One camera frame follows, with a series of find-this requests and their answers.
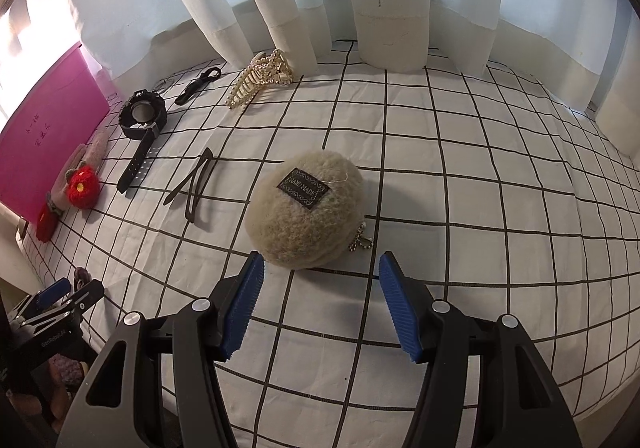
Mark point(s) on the pink plush hair clip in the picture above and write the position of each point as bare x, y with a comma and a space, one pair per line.
94, 148

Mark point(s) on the black snap hair clip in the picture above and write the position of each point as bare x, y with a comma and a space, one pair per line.
196, 193

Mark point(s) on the purple fuzzy cloth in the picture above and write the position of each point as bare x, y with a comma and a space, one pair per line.
65, 370

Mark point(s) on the fluffy beige pouch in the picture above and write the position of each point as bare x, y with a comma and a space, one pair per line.
305, 213

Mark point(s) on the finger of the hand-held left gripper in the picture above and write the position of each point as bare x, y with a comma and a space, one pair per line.
84, 296
50, 291

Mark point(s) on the red knit flower hair clip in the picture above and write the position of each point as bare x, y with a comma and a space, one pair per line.
44, 223
80, 185

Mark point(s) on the thin black hair clip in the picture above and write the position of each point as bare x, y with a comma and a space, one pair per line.
182, 180

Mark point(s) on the pink folder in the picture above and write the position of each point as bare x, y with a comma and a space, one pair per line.
40, 128

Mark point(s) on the person's left hand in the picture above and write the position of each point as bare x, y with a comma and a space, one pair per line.
57, 405

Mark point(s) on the silver bangle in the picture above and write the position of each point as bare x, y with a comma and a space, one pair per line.
159, 87

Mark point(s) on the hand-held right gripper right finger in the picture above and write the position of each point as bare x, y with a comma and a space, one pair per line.
400, 310

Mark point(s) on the dark pink plush accessory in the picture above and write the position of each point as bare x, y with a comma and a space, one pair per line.
80, 275

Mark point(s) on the black checked white tablecloth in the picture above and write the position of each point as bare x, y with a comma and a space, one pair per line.
475, 188

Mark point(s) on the pearl hair claw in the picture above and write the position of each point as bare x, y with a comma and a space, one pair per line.
260, 75

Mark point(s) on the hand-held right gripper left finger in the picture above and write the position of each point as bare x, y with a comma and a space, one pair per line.
245, 305

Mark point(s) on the black wrist watch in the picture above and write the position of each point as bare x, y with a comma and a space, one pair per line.
142, 117

